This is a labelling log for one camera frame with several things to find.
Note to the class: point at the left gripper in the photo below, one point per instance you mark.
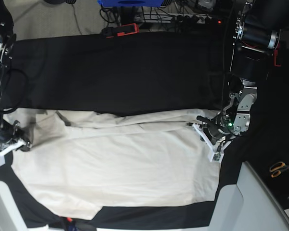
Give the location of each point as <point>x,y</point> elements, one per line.
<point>233,120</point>

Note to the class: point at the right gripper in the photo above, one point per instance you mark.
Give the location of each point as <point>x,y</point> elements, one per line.
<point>11,134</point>

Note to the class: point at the white T-shirt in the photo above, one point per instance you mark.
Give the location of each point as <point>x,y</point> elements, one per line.
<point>82,161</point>

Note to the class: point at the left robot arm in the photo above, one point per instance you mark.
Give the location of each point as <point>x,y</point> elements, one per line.
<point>255,47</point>

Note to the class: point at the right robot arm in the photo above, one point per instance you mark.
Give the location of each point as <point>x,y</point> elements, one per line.
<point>7,40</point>

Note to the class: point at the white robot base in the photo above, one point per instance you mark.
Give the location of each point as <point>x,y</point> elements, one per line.
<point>248,205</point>
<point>10,217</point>

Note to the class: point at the orange clamp bottom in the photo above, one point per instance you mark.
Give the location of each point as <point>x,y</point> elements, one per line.
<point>67,223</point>

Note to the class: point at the black power strip red light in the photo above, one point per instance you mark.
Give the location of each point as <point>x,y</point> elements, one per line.
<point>214,21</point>

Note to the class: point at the orange black clamp right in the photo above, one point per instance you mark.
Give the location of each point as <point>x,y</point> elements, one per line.
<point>277,59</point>

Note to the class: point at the orange black clamp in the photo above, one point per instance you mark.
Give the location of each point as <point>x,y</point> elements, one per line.
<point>277,59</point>
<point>120,31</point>

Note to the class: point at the white power strip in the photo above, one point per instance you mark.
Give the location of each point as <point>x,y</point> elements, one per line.
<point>166,18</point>

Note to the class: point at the orange black clamp top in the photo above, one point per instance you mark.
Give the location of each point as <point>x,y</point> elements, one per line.
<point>120,31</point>

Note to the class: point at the blue plastic box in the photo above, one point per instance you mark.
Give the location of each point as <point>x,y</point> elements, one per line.
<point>130,3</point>

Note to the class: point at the orange handled scissors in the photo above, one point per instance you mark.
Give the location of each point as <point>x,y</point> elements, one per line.
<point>277,169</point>

